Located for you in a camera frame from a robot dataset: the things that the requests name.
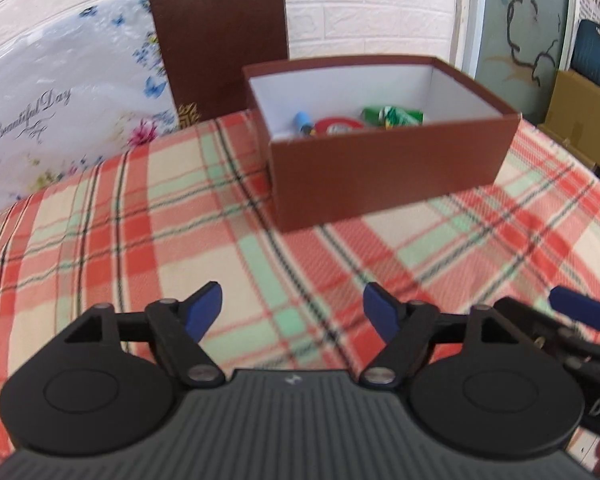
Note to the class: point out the red tape roll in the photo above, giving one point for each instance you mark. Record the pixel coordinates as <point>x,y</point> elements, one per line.
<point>325,122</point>

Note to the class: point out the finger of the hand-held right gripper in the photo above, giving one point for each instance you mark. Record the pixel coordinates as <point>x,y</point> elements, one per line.
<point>580,306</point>
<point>545,330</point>

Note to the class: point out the white floral plastic bag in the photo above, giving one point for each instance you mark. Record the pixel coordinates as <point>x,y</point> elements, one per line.
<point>55,85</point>

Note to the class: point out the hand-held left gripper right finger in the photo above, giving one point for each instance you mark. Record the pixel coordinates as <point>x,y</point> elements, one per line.
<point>380,312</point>

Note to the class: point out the blue tape roll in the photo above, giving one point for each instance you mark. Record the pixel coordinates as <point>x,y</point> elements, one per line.
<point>302,121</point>

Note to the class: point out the brown cardboard box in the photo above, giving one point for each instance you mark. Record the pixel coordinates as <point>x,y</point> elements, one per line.
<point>380,175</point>

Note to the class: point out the white door frame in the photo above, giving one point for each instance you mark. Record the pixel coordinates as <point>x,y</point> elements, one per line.
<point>467,10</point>

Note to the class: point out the brown box lid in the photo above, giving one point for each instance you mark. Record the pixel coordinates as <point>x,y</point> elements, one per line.
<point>215,45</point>

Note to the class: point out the red plaid tablecloth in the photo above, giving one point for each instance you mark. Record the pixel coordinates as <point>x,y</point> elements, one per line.
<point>130,240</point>

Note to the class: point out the tan cardboard carton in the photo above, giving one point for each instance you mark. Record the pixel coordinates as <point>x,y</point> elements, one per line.
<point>575,105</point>

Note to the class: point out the cartoon wall panel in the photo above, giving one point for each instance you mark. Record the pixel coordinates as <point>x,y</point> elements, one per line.
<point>510,90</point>

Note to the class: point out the dark blue chair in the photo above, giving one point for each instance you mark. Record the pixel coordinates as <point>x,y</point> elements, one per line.
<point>595,55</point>

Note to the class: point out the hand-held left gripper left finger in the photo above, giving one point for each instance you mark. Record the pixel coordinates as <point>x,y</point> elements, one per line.
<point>205,310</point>

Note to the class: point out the green packet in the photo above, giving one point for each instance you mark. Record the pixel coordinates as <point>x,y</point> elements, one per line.
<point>400,117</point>

